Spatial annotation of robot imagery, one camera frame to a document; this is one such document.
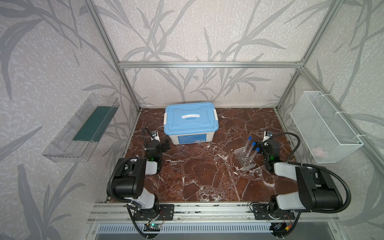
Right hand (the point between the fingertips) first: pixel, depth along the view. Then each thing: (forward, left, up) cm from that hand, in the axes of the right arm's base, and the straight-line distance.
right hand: (261, 136), depth 94 cm
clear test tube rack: (-12, +12, -7) cm, 18 cm away
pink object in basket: (-17, -20, +13) cm, 29 cm away
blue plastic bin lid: (+8, +45, +10) cm, 47 cm away
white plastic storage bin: (-1, +46, 0) cm, 46 cm away
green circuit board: (-47, +62, -9) cm, 78 cm away
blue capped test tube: (+4, +5, -8) cm, 10 cm away
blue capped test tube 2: (-13, +8, +7) cm, 17 cm away
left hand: (+1, +65, +1) cm, 65 cm away
